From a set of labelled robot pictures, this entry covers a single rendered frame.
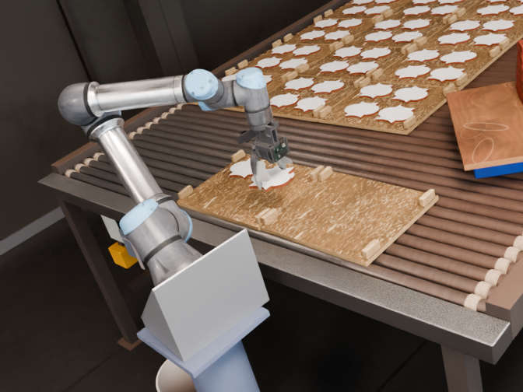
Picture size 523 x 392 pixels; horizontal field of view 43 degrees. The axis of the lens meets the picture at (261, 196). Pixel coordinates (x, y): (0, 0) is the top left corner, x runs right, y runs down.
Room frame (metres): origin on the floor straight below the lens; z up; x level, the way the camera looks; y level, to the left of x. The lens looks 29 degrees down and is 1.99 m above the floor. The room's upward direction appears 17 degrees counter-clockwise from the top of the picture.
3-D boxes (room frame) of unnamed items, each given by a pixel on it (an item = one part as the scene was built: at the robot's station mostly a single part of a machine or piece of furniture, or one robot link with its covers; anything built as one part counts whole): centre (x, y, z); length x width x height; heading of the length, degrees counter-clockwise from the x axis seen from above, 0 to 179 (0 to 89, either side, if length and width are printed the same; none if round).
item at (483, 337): (1.86, 0.23, 0.88); 2.08 x 0.09 x 0.06; 38
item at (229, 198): (2.00, 0.03, 0.93); 0.41 x 0.35 x 0.02; 38
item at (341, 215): (1.67, -0.23, 0.93); 0.41 x 0.35 x 0.02; 36
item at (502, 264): (2.00, 0.06, 0.90); 1.95 x 0.05 x 0.05; 38
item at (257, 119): (1.76, -0.06, 1.27); 0.08 x 0.08 x 0.05
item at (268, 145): (1.76, -0.06, 1.19); 0.09 x 0.08 x 0.12; 38
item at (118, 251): (2.28, 0.59, 0.74); 0.09 x 0.08 x 0.24; 38
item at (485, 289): (1.93, 0.13, 0.90); 1.95 x 0.05 x 0.05; 38
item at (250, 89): (1.76, -0.06, 1.35); 0.09 x 0.08 x 0.11; 74
